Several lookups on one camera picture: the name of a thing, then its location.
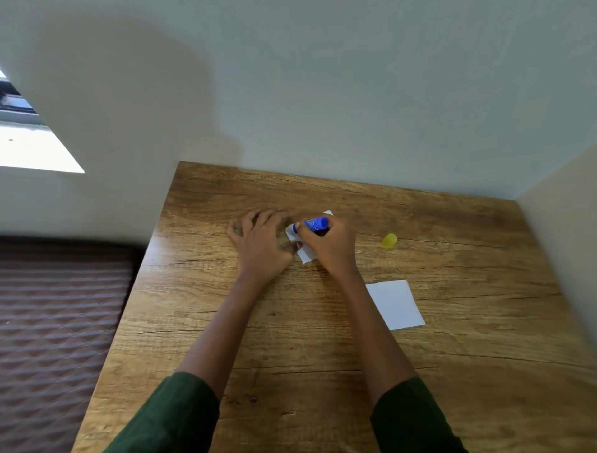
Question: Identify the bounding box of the person's right hand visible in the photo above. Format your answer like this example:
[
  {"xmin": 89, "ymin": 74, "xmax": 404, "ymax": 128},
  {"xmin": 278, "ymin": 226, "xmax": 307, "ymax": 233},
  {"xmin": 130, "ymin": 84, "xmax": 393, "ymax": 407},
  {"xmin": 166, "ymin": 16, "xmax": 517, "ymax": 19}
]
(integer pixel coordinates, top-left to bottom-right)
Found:
[{"xmin": 295, "ymin": 216, "xmax": 358, "ymax": 282}]

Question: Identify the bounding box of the person's left hand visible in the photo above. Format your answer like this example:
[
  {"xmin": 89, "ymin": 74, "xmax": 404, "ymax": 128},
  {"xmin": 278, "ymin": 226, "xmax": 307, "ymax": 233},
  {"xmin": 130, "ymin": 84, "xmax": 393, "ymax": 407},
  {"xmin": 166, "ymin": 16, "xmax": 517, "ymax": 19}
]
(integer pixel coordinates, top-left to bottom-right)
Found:
[{"xmin": 226, "ymin": 209, "xmax": 302, "ymax": 286}]

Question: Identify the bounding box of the blue glue stick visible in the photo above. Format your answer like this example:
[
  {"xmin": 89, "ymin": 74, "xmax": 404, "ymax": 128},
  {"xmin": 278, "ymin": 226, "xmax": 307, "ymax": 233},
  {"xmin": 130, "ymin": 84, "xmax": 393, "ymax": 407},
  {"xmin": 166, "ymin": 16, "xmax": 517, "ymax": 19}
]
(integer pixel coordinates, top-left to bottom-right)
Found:
[{"xmin": 292, "ymin": 217, "xmax": 330, "ymax": 234}]

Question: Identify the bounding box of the small white paper piece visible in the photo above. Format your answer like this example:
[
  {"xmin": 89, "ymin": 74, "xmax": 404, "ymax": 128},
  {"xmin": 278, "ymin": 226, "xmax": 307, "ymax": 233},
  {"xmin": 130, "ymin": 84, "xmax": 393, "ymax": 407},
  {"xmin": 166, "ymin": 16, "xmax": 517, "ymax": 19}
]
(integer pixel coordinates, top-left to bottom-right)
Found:
[{"xmin": 285, "ymin": 210, "xmax": 335, "ymax": 265}]

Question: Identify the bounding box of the person's left forearm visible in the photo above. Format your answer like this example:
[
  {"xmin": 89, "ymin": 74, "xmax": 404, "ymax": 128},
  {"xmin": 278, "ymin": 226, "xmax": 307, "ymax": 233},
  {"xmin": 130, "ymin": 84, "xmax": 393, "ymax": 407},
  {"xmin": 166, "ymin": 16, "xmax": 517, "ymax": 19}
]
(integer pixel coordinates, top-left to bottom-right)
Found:
[{"xmin": 175, "ymin": 272, "xmax": 277, "ymax": 403}]

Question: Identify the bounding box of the person's right forearm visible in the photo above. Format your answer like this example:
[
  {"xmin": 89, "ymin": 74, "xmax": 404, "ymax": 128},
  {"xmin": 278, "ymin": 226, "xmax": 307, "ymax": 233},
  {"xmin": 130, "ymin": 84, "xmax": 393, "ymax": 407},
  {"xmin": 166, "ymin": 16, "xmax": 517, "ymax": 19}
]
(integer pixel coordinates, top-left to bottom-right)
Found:
[{"xmin": 332, "ymin": 271, "xmax": 419, "ymax": 408}]

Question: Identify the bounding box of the white square paper sheet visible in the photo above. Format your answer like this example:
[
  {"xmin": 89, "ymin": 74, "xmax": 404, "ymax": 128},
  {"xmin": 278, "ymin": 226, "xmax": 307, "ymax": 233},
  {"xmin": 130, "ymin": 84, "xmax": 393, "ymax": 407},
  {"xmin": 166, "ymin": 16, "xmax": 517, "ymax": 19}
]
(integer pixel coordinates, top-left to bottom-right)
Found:
[{"xmin": 365, "ymin": 280, "xmax": 426, "ymax": 331}]

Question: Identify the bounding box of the dark green left sleeve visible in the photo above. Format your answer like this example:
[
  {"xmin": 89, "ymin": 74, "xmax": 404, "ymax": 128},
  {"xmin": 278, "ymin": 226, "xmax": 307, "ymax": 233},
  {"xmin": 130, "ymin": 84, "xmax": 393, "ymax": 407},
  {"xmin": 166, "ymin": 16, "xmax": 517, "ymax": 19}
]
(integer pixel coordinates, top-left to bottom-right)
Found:
[{"xmin": 103, "ymin": 372, "xmax": 221, "ymax": 453}]

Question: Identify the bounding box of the dark green sleeve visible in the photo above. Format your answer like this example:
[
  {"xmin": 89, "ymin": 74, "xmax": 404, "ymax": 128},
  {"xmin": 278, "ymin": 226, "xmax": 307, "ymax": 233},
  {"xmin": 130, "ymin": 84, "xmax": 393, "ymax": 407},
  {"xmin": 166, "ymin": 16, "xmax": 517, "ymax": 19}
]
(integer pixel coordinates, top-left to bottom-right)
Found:
[
  {"xmin": 370, "ymin": 376, "xmax": 469, "ymax": 453},
  {"xmin": 103, "ymin": 372, "xmax": 221, "ymax": 453}
]

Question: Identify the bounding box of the dark green right sleeve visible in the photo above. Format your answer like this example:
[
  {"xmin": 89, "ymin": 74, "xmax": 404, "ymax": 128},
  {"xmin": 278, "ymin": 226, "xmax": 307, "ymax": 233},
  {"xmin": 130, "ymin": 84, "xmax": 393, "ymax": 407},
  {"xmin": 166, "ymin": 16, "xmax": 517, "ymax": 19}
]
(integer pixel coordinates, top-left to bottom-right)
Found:
[{"xmin": 370, "ymin": 376, "xmax": 469, "ymax": 453}]

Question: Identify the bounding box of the brown quilted mattress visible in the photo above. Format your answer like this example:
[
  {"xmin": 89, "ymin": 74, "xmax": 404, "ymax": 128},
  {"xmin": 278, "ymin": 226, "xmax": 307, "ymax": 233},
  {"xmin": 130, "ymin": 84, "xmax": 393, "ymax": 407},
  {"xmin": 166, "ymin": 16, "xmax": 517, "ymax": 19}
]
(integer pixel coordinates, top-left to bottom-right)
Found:
[{"xmin": 0, "ymin": 236, "xmax": 146, "ymax": 453}]

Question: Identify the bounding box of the window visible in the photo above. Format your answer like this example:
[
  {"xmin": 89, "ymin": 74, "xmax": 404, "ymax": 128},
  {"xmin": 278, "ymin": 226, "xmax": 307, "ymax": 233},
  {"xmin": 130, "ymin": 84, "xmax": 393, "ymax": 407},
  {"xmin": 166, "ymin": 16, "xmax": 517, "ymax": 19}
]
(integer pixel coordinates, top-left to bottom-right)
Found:
[{"xmin": 0, "ymin": 69, "xmax": 86, "ymax": 175}]

